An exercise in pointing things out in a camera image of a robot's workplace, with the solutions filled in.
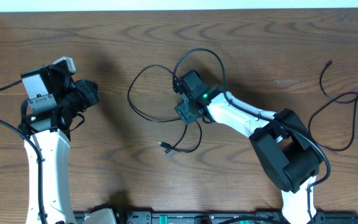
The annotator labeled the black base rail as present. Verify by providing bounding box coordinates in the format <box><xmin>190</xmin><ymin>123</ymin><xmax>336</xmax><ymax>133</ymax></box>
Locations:
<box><xmin>73</xmin><ymin>203</ymin><xmax>358</xmax><ymax>224</ymax></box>

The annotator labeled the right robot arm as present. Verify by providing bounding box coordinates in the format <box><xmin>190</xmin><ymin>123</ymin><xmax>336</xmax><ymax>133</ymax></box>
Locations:
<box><xmin>173</xmin><ymin>70</ymin><xmax>324</xmax><ymax>223</ymax></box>

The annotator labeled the long black cable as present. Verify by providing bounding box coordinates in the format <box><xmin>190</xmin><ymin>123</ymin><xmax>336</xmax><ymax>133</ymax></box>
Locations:
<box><xmin>308</xmin><ymin>59</ymin><xmax>358</xmax><ymax>152</ymax></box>

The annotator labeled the short black cable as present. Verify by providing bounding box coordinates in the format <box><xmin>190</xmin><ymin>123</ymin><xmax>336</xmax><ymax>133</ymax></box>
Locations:
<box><xmin>127</xmin><ymin>64</ymin><xmax>203</xmax><ymax>156</ymax></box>

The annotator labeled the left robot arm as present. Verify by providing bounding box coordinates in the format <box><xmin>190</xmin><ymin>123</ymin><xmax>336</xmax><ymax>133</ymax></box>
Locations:
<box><xmin>19</xmin><ymin>57</ymin><xmax>99</xmax><ymax>223</ymax></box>

